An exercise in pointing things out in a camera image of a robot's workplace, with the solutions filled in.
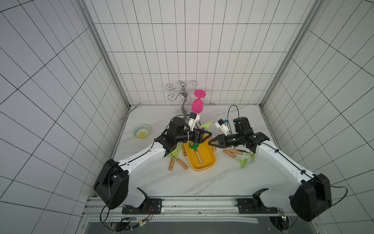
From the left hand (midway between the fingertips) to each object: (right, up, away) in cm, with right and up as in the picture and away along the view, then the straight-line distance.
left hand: (205, 136), depth 75 cm
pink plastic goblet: (-3, +18, +21) cm, 28 cm away
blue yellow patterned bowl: (-43, 0, +28) cm, 52 cm away
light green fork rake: (+25, -18, +13) cm, 33 cm away
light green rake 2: (-14, -2, -12) cm, 18 cm away
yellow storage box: (+3, -14, +16) cm, 22 cm away
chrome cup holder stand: (-12, +29, +15) cm, 34 cm away
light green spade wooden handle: (+1, +5, +2) cm, 6 cm away
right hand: (0, -5, -1) cm, 5 cm away
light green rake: (-19, -14, +15) cm, 28 cm away
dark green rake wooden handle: (-5, -9, +20) cm, 22 cm away
